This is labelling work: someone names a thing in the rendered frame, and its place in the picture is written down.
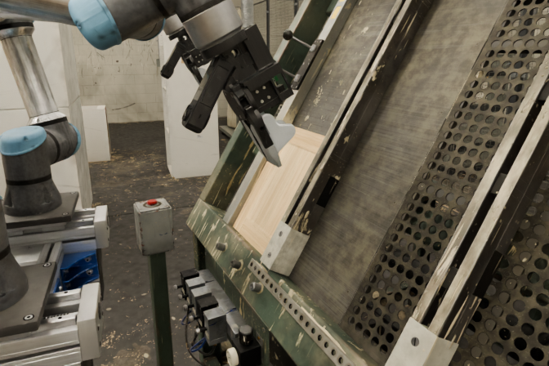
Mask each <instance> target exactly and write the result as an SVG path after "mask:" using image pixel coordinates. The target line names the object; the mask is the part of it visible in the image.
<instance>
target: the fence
mask: <svg viewBox="0 0 549 366"><path fill-rule="evenodd" d="M356 1H357V0H345V1H343V2H340V0H338V2H337V5H336V6H335V8H334V9H333V12H334V11H335V9H336V7H341V8H340V10H339V12H338V13H337V16H336V18H335V19H331V17H332V15H333V12H332V14H331V15H330V17H329V19H328V22H327V23H326V25H325V26H324V29H323V31H322V33H321V34H320V36H319V38H318V39H323V40H324V43H323V45H322V47H321V48H320V49H319V52H318V54H317V56H316V57H315V60H314V62H313V63H312V65H311V67H310V69H309V71H308V73H307V75H306V76H305V78H304V80H303V82H302V84H301V86H300V88H299V90H292V91H293V93H294V95H292V96H290V97H289V98H287V99H286V101H285V102H284V104H283V107H282V108H281V110H280V111H279V114H278V116H277V118H276V120H283V121H284V122H285V123H291V124H292V122H293V120H294V118H295V117H296V115H297V112H298V110H299V109H300V108H301V105H302V103H303V101H304V99H305V98H306V95H307V93H308V92H309V90H310V88H311V86H312V84H313V82H314V80H315V79H316V77H317V75H318V73H319V71H320V69H321V67H322V65H323V64H324V62H325V60H326V58H327V56H328V53H329V52H330V50H331V49H332V47H333V44H334V43H335V41H336V39H337V36H338V35H339V33H340V32H341V29H342V27H343V25H344V24H345V22H346V20H347V18H348V16H349V14H350V12H351V10H352V8H353V6H354V5H355V3H356ZM276 120H275V121H276ZM266 162H267V161H266V159H265V157H264V156H263V155H262V153H261V152H260V150H259V151H258V153H257V156H256V157H255V159H254V161H253V163H252V165H251V167H250V168H249V170H248V173H247V175H246V176H245V178H244V179H243V182H242V184H241V186H240V187H239V190H238V192H237V193H236V195H235V197H234V199H233V201H232V203H231V205H230V206H229V208H228V210H227V212H226V214H225V216H224V218H223V220H224V221H225V222H226V223H227V224H228V225H231V226H233V225H234V223H235V221H236V219H237V217H238V215H239V213H240V212H241V210H242V208H243V205H244V204H245V202H246V200H247V198H248V196H249V195H250V193H251V191H252V188H253V186H254V185H255V183H256V182H257V179H258V177H259V176H260V174H261V171H262V169H263V168H264V166H265V165H266Z"/></svg>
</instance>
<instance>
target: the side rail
mask: <svg viewBox="0 0 549 366"><path fill-rule="evenodd" d="M331 1H332V0H304V1H303V3H302V4H301V6H300V8H299V10H298V12H297V14H296V16H295V17H294V19H293V21H292V23H291V25H290V27H289V29H290V30H291V31H292V33H293V37H295V38H298V39H299V40H301V41H303V42H305V43H307V44H309V45H310V46H312V44H313V42H314V40H315V39H316V38H317V37H318V36H319V33H320V31H321V29H322V28H323V26H324V24H325V22H326V20H327V18H328V16H327V15H326V10H327V9H328V7H329V5H330V3H331ZM309 50H310V48H309V47H306V46H304V45H302V44H300V43H299V42H297V41H295V40H293V39H291V40H289V41H287V40H285V39H283V41H282V42H281V43H280V45H279V48H278V50H277V52H276V53H275V55H274V57H273V59H274V60H276V62H279V63H280V66H281V68H282V69H284V70H286V71H288V72H289V73H291V74H293V75H295V76H296V75H297V72H298V70H299V69H300V68H301V65H302V63H303V61H304V59H305V58H306V55H307V54H308V52H309ZM276 76H277V78H278V81H277V83H278V84H283V85H284V87H285V89H286V90H287V89H288V86H287V84H286V82H285V81H284V79H283V76H282V74H281V73H280V74H277V75H276ZM281 104H283V101H282V102H281V103H279V104H278V105H276V106H275V107H273V108H272V109H271V108H269V109H267V110H265V111H263V112H264V113H265V114H271V115H273V116H275V113H276V112H277V110H278V108H279V106H280V105H281ZM254 146H255V143H254V142H253V140H252V139H251V137H250V136H249V135H248V133H247V131H246V130H245V128H244V127H243V125H242V123H241V122H240V121H239V123H238V125H237V127H236V128H235V130H234V133H233V135H232V137H231V138H230V140H229V142H228V144H227V146H226V148H225V149H224V151H223V153H222V155H221V157H220V159H219V161H218V163H217V164H216V166H215V168H214V170H213V172H212V174H211V176H210V177H209V179H208V182H207V184H206V185H205V187H204V189H203V191H202V193H201V195H200V196H199V197H200V198H201V199H202V200H203V201H204V202H208V203H211V204H213V205H214V206H215V207H217V208H220V209H222V210H226V209H227V207H228V206H229V204H230V201H231V199H232V198H233V196H234V193H235V192H236V190H237V189H238V187H239V184H240V182H241V180H242V179H243V177H244V175H245V173H246V171H247V170H248V167H249V165H250V164H251V162H252V160H253V158H254V156H255V154H253V153H252V150H253V148H254Z"/></svg>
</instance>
